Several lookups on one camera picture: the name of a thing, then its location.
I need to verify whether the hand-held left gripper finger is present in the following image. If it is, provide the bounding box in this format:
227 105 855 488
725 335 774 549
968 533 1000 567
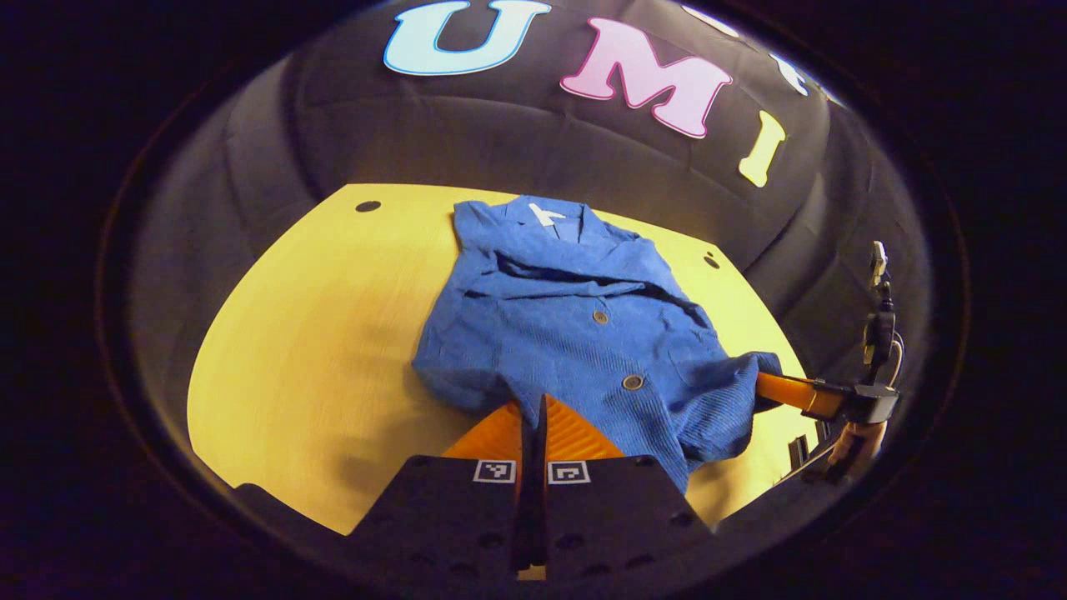
346 398 535 584
533 393 718 584

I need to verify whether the blue knit jacket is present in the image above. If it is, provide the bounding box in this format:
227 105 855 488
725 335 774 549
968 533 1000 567
411 194 784 494

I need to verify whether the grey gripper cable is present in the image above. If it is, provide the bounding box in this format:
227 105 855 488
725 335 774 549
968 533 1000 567
885 332 908 391

